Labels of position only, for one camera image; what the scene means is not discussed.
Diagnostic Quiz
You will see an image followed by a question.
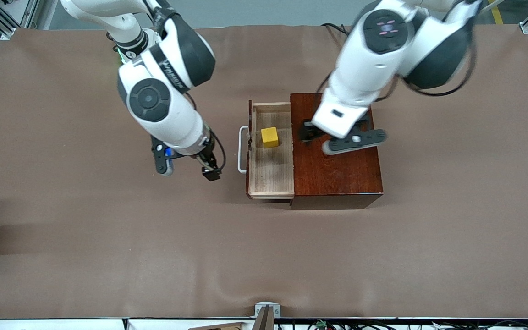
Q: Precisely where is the white metal drawer handle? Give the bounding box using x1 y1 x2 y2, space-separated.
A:
237 126 250 174

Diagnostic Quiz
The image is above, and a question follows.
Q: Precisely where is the yellow wooden block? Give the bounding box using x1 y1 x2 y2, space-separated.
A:
260 127 280 149

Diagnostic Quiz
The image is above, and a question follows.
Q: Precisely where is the wooden drawer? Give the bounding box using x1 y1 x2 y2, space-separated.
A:
246 100 296 200

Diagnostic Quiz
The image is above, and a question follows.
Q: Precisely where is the dark wooden cabinet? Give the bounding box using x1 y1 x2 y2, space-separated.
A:
290 93 384 210

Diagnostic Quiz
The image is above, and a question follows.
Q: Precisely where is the brown table cover sheet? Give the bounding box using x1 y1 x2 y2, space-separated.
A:
0 24 528 319

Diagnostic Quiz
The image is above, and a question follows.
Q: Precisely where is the grey metal clamp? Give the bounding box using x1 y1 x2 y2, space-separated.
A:
254 302 281 318

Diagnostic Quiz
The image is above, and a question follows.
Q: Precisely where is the light wooden plank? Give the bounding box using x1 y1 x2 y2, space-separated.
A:
188 322 245 330

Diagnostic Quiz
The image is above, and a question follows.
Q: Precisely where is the yellow floor tape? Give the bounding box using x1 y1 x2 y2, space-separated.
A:
488 0 506 26

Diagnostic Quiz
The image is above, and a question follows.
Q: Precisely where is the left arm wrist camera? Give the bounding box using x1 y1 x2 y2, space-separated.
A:
322 129 388 155

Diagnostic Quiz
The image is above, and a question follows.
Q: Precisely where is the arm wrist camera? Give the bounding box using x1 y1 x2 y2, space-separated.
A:
151 136 174 177
322 129 388 155

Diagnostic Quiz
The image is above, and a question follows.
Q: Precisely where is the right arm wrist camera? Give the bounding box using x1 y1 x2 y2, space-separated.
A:
151 136 174 177

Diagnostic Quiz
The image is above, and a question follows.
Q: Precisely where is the black base cable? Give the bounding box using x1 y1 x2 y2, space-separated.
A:
321 22 350 35

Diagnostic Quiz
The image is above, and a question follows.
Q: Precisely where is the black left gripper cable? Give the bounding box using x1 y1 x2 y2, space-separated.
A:
317 0 481 109

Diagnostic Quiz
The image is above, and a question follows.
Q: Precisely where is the brown camera mount post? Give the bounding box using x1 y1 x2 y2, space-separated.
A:
251 305 275 330

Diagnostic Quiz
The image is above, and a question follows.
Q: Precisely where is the thin black cable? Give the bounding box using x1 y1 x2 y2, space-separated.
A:
308 320 404 330

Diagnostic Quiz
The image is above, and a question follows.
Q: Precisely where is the grey vertical post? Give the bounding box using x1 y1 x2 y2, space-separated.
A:
25 0 59 29

